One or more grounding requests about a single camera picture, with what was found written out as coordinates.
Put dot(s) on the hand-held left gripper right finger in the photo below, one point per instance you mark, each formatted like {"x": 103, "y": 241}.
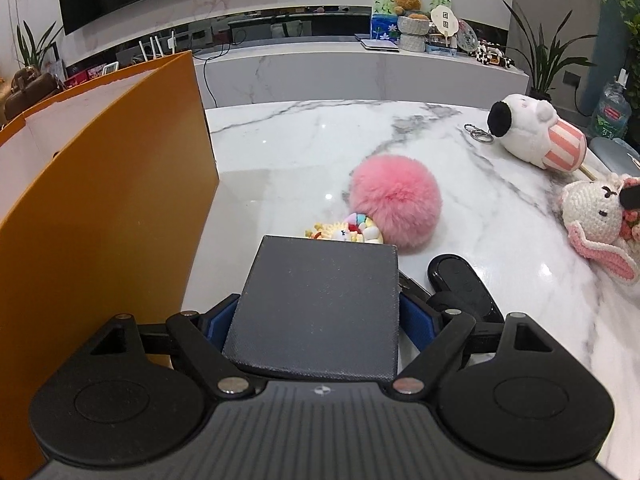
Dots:
{"x": 412, "y": 312}

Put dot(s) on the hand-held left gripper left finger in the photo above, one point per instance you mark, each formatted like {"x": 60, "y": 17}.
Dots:
{"x": 220, "y": 320}

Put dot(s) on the black car key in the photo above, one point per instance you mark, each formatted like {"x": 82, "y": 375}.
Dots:
{"x": 460, "y": 280}

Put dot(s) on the dark grey box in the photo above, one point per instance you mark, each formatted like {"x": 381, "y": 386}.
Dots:
{"x": 320, "y": 310}

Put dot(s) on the colourful cartoon lion charm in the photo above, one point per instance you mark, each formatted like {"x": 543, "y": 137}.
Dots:
{"x": 350, "y": 230}

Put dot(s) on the orange paper box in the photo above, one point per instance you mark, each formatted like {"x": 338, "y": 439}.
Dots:
{"x": 110, "y": 210}

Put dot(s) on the white crochet bunny with flowers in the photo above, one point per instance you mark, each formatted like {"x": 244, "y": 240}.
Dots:
{"x": 595, "y": 210}

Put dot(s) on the light pink fluffy pom-pom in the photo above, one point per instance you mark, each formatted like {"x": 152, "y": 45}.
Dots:
{"x": 395, "y": 200}

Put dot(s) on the white plush pig striped outfit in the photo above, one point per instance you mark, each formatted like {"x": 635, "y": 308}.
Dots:
{"x": 530, "y": 130}

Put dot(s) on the thin wooden stick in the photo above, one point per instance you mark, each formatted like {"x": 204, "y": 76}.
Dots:
{"x": 586, "y": 173}

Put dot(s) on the white marble television console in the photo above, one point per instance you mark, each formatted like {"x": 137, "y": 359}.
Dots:
{"x": 325, "y": 75}

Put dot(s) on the grey round stool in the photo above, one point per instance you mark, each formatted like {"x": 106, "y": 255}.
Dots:
{"x": 612, "y": 150}

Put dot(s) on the blue tissue box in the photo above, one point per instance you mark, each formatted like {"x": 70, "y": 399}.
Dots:
{"x": 440, "y": 49}

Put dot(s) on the black and white toys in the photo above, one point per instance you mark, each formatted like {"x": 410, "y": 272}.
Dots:
{"x": 492, "y": 55}

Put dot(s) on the grey closed laptop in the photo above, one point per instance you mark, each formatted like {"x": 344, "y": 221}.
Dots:
{"x": 380, "y": 44}

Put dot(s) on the white router with antennas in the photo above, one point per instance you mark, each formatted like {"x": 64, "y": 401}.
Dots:
{"x": 157, "y": 47}

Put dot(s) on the large water bottle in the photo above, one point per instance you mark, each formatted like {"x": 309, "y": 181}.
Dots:
{"x": 610, "y": 110}

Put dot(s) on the patterned round fan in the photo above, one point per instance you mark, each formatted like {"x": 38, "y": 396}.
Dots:
{"x": 467, "y": 35}

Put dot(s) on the long-leaf potted plant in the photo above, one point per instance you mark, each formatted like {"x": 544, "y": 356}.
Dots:
{"x": 545, "y": 55}

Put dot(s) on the white round paper fan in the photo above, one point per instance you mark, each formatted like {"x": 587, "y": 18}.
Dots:
{"x": 442, "y": 17}

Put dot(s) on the green and blue painting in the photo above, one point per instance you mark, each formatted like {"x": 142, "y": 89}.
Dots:
{"x": 382, "y": 15}

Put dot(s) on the brown handbag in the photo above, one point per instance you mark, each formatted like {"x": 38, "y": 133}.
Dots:
{"x": 25, "y": 92}

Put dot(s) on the brown teddy bear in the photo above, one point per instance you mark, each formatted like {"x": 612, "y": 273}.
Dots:
{"x": 407, "y": 2}

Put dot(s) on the small leafy plant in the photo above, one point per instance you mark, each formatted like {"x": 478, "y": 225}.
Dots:
{"x": 32, "y": 45}

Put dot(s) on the trailing ivy plant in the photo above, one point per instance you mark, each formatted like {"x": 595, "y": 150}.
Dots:
{"x": 629, "y": 10}

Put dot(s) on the small white photo frame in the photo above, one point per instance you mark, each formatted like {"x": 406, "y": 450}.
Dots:
{"x": 111, "y": 67}

